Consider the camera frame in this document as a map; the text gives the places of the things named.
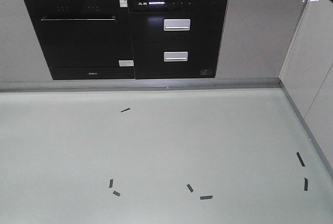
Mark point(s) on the lower silver drawer handle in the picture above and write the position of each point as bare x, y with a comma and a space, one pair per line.
178, 56

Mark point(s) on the white side cabinet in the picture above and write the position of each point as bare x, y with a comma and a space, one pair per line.
307, 75

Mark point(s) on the upper silver drawer handle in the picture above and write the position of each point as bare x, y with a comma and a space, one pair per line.
176, 24

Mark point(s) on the black drawer sterilizer cabinet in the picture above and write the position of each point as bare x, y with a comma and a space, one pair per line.
150, 41

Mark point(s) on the grey right cabinet door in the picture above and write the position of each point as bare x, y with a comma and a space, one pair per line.
256, 37

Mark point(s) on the silver drawer handle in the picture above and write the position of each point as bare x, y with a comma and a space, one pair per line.
178, 56
176, 24

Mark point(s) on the black built-in dishwasher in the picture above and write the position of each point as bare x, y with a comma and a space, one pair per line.
83, 39

